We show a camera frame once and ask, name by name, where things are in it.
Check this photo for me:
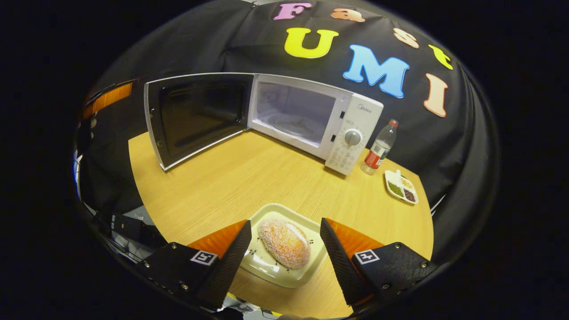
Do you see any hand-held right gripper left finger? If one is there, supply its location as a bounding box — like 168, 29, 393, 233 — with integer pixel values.
136, 220, 252, 310

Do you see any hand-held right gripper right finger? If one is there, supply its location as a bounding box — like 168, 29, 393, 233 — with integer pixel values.
320, 218, 438, 307

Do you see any cream rectangular plate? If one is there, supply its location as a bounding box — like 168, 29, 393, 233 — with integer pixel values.
240, 203, 329, 288

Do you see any sugared bread roll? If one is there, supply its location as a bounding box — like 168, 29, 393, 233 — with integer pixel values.
258, 219, 311, 270

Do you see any white microwave oven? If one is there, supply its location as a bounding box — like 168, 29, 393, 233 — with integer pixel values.
144, 72, 384, 175

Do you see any white divided dish of beans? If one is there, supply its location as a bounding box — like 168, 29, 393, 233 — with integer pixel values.
385, 169, 419, 205

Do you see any black box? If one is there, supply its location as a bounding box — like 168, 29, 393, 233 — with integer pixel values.
111, 214, 167, 249

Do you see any clear plastic bottle red label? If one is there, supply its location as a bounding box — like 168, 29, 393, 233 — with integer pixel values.
361, 119, 399, 175

